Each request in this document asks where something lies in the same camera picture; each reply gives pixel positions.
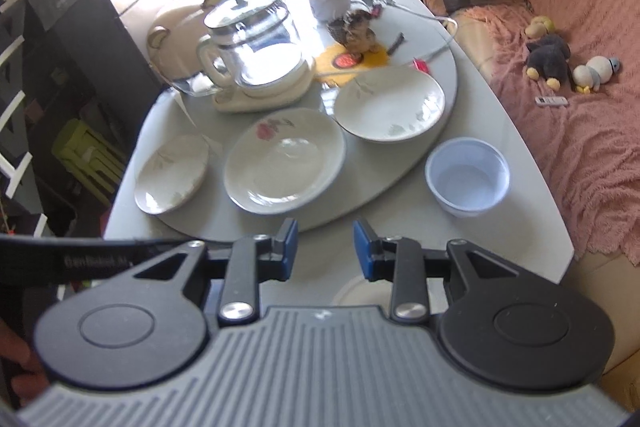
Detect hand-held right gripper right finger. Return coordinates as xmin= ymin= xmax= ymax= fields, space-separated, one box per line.
xmin=353 ymin=220 xmax=536 ymax=323

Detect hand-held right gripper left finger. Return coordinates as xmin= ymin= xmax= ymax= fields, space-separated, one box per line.
xmin=115 ymin=218 xmax=299 ymax=324

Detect rose-print plate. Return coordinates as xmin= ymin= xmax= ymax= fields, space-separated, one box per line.
xmin=223 ymin=108 xmax=347 ymax=214

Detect white bowl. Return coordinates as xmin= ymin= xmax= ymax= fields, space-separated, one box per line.
xmin=425 ymin=137 xmax=511 ymax=219

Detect small leaf-print plate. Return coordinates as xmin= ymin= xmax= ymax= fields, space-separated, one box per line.
xmin=134 ymin=134 xmax=211 ymax=215

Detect large leaf-print plate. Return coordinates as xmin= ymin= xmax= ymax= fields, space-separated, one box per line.
xmin=333 ymin=66 xmax=446 ymax=142

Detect person's left hand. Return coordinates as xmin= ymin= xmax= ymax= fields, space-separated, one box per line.
xmin=0 ymin=322 xmax=48 ymax=409

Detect plain white plate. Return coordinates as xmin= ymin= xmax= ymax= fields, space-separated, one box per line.
xmin=334 ymin=274 xmax=397 ymax=308

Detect glass turntable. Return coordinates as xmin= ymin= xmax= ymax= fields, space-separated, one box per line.
xmin=145 ymin=0 xmax=458 ymax=233

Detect green plastic stools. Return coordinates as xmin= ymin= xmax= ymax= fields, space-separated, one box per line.
xmin=52 ymin=119 xmax=126 ymax=205

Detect cream kettle base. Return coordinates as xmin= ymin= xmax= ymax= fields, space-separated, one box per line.
xmin=212 ymin=57 xmax=317 ymax=114

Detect yellow sunflower mat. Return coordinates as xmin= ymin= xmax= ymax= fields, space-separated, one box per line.
xmin=314 ymin=42 xmax=391 ymax=85

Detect white slatted rack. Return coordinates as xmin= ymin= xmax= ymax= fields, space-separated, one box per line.
xmin=0 ymin=0 xmax=51 ymax=238

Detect glass kettle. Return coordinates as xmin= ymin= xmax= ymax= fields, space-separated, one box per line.
xmin=197 ymin=0 xmax=316 ymax=98

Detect brown dog figurine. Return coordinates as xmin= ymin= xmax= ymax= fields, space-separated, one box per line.
xmin=327 ymin=9 xmax=378 ymax=54

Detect pink blanket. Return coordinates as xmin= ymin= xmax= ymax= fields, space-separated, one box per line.
xmin=450 ymin=0 xmax=640 ymax=265

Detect black shelf unit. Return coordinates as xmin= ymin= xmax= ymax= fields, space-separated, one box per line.
xmin=20 ymin=0 xmax=168 ymax=148

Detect cream cooker with bear ears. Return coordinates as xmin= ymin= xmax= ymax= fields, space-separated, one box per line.
xmin=146 ymin=0 xmax=226 ymax=80

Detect dark grey plush toy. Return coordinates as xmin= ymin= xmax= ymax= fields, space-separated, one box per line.
xmin=525 ymin=34 xmax=576 ymax=92

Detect yellow plush toy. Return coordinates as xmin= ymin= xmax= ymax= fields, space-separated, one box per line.
xmin=525 ymin=17 xmax=556 ymax=38

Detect white and blue plush toy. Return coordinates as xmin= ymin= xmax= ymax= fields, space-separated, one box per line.
xmin=572 ymin=57 xmax=622 ymax=94

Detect white power cable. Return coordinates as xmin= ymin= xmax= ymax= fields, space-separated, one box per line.
xmin=315 ymin=0 xmax=458 ymax=78

